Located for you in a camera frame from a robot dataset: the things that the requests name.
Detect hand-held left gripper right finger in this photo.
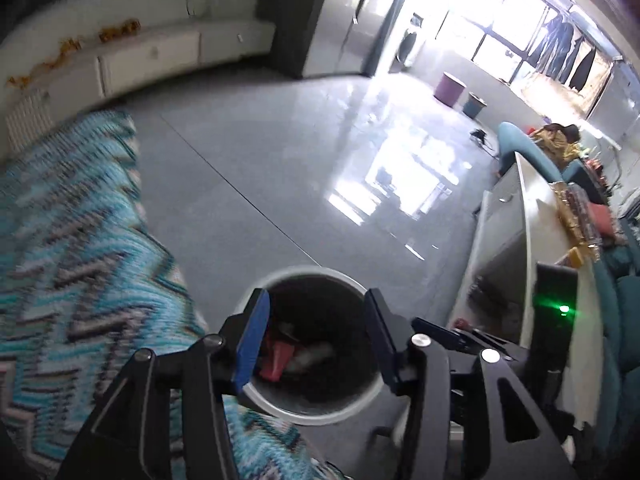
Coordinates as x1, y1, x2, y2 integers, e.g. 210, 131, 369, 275
365, 288, 576, 480

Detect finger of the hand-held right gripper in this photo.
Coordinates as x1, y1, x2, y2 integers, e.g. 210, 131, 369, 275
412, 317, 539, 374

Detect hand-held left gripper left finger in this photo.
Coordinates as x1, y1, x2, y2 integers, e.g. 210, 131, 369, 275
57, 288, 271, 480

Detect pink red wrapper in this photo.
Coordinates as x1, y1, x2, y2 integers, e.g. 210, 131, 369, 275
257, 330, 298, 381

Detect white wrapper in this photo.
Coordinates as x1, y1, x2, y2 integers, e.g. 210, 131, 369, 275
285, 341, 336, 373

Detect white bin with black liner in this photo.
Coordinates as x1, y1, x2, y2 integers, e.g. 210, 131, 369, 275
235, 266, 396, 426

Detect teal sofa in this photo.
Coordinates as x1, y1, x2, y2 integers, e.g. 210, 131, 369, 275
597, 210, 640, 461

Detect white table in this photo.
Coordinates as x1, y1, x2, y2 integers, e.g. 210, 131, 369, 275
447, 152, 601, 411

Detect clear snack packages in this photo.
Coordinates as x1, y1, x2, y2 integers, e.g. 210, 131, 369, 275
550, 182, 601, 251

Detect red cushion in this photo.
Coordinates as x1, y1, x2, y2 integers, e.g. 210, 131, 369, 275
590, 205, 614, 237

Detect teal chair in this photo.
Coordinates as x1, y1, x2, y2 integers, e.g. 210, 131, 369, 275
497, 121, 566, 183

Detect yellow brown cloth heap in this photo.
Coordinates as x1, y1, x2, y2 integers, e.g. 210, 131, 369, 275
530, 122, 582, 163

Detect zigzag knitted blanket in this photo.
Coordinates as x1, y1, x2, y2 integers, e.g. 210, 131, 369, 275
0, 110, 331, 480

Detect purple bucket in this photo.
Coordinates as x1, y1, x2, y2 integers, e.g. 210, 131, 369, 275
434, 71, 463, 107

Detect large balcony window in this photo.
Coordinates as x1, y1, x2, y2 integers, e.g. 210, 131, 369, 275
440, 0, 621, 116

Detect hanging dark clothes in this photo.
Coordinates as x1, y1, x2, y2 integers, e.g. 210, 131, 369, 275
525, 10, 598, 92

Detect white television cabinet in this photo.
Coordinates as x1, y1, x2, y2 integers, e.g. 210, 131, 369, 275
0, 17, 276, 151

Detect golden tiger figurine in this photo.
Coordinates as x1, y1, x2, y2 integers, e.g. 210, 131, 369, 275
99, 20, 141, 43

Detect golden dragon figurine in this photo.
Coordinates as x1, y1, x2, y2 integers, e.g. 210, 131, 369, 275
7, 35, 81, 86

